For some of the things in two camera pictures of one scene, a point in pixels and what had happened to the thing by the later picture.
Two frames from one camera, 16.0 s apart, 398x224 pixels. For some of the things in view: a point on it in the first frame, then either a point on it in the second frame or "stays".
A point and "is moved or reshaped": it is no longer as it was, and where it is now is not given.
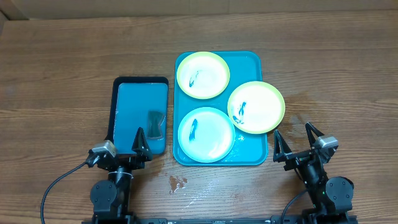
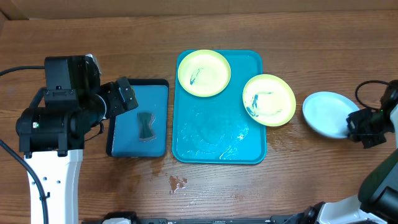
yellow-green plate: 255,107 is moved or reshaped
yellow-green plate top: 203,75 stays
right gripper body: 301,156 -> 352,125
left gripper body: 130,164 -> 115,104
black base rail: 312,218 stays
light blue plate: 206,134 -> 326,112
